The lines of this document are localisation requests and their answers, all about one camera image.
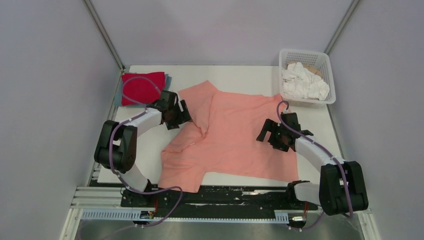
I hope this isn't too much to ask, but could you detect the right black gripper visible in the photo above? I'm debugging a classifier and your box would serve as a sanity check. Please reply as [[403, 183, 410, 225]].
[[256, 119, 288, 153]]

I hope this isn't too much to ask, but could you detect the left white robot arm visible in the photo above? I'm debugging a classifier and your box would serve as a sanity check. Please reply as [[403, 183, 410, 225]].
[[94, 81, 286, 207]]

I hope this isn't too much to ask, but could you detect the salmon pink t-shirt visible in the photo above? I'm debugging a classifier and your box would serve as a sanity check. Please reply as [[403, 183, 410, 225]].
[[158, 81, 299, 193]]

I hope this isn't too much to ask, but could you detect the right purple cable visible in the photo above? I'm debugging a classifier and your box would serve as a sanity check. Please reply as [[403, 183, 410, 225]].
[[276, 100, 355, 232]]

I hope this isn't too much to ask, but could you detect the purple cable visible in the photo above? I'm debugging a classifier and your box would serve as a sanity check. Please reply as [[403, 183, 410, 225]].
[[109, 76, 184, 228], [276, 100, 355, 232]]

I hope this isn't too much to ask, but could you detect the beige t-shirt in basket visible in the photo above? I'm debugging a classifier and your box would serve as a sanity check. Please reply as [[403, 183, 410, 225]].
[[286, 61, 323, 78]]

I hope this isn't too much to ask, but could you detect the aluminium frame rail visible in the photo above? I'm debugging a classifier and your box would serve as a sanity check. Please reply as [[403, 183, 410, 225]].
[[70, 186, 372, 224]]

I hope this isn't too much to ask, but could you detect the folded red t-shirt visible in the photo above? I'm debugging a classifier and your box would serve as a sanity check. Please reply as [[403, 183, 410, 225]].
[[120, 71, 166, 106]]

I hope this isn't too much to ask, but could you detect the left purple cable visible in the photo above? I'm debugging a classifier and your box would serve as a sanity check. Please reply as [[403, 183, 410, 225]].
[[109, 76, 184, 228]]

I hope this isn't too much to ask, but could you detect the crumpled white t-shirt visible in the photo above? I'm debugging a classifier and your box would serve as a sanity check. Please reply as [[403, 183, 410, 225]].
[[281, 67, 330, 101]]

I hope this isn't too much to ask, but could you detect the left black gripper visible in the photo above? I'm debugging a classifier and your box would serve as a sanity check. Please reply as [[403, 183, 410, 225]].
[[166, 100, 194, 131]]

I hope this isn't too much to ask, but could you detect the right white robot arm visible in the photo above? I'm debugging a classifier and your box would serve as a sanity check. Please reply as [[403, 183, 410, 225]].
[[256, 112, 369, 217]]

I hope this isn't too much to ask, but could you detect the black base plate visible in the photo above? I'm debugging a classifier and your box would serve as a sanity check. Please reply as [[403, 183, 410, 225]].
[[120, 185, 318, 219]]

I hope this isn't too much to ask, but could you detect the white plastic laundry basket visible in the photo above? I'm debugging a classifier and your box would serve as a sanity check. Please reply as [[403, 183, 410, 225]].
[[279, 48, 336, 105]]

